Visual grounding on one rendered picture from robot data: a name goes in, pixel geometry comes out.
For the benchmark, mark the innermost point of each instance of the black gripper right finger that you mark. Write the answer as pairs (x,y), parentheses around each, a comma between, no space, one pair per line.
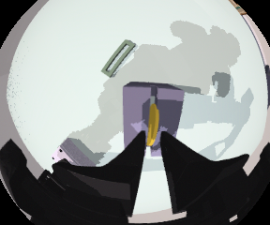
(190,175)

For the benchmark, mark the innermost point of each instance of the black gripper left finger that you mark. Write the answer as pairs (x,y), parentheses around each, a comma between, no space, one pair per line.
(119,180)

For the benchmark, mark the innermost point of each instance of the gold coin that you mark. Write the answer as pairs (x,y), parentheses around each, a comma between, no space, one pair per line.
(152,130)

